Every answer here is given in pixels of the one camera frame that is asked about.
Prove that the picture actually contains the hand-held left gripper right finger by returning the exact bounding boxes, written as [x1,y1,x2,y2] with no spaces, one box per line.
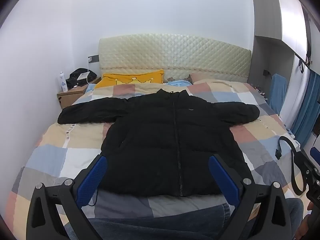
[209,154,293,240]

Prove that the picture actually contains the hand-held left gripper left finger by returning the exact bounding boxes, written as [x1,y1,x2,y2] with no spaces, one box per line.
[26,155,108,240]

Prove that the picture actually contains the black puffer jacket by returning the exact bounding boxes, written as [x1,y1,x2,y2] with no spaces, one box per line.
[57,89,260,197]

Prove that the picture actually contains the person's right forearm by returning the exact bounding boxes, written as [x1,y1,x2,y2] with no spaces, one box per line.
[295,215,314,240]

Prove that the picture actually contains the blue curtain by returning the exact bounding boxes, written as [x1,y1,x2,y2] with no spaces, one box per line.
[291,71,320,150]

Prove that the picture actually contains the blue towel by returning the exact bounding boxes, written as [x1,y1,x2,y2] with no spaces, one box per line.
[267,74,287,117]

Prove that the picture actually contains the person's blue jeans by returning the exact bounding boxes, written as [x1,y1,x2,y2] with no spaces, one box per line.
[64,197,304,240]

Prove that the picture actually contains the wooden nightstand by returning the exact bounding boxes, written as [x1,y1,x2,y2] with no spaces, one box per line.
[57,76,102,109]

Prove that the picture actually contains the black bag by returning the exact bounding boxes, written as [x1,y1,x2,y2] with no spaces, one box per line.
[65,68,97,90]

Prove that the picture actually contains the white spray bottle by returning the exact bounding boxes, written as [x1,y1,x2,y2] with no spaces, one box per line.
[59,71,68,93]

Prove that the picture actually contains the pink pillow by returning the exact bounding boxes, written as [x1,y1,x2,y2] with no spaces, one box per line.
[190,73,247,85]

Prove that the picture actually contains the yellow pillow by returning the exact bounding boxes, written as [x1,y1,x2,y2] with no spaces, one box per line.
[95,69,165,89]

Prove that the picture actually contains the light blue cloth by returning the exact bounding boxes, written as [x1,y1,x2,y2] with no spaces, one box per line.
[166,79,193,87]

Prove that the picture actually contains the cream quilted headboard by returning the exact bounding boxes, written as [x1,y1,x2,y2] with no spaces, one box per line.
[98,33,252,83]

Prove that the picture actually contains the grey wardrobe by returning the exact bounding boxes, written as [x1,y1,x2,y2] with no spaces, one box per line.
[250,0,314,105]

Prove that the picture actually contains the black strap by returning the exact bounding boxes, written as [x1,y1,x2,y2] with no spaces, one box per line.
[276,135,307,196]

